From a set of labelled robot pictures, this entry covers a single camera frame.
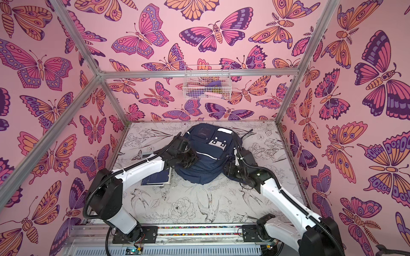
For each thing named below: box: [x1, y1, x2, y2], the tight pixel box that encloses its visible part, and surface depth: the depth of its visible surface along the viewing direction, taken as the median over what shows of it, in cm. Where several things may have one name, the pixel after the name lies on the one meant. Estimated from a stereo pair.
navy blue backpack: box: [174, 123, 243, 185], surface depth 90 cm
